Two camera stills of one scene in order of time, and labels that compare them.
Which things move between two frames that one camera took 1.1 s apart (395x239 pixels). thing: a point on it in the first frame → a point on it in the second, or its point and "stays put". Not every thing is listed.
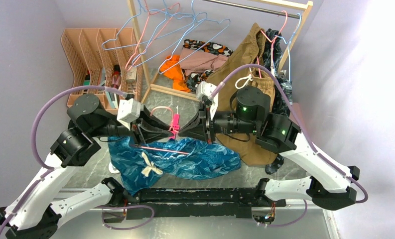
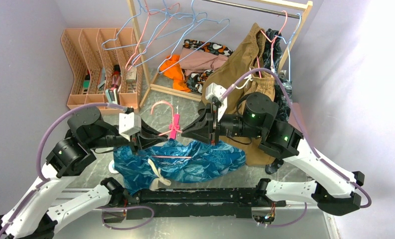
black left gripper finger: x=146 y=115 → x=147 y=129
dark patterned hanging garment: x=280 y=104 stays put
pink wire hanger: x=162 y=150 → x=173 y=127
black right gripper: x=197 y=128 stays put
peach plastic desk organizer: x=107 y=57 stays put
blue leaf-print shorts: x=142 y=162 stays put
